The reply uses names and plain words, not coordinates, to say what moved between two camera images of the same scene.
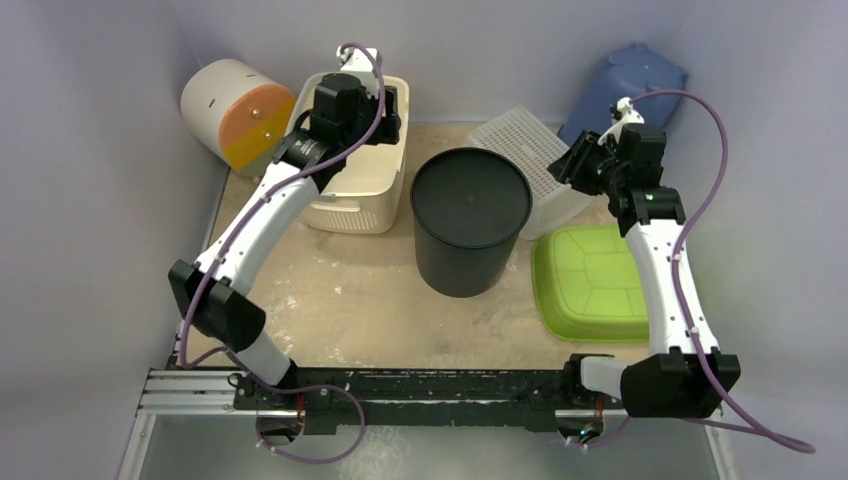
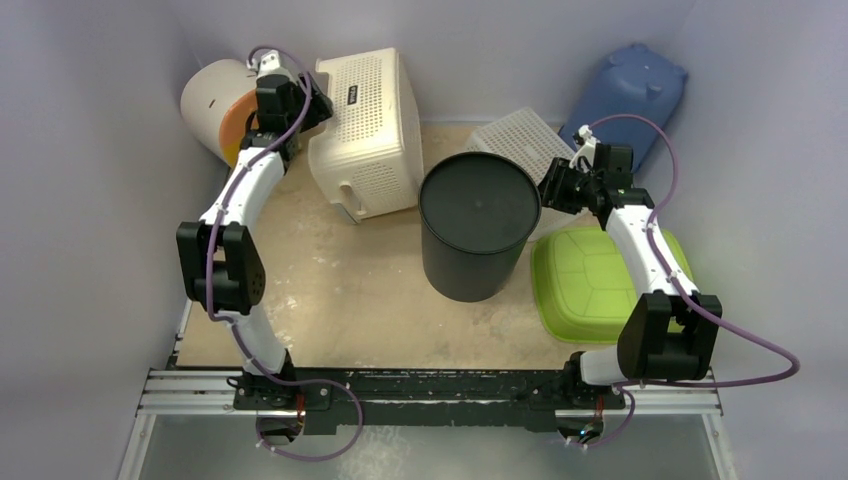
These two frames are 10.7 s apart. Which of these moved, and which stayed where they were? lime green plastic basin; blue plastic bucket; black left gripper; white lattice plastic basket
Moved: black left gripper
Stayed: blue plastic bucket; white lattice plastic basket; lime green plastic basin
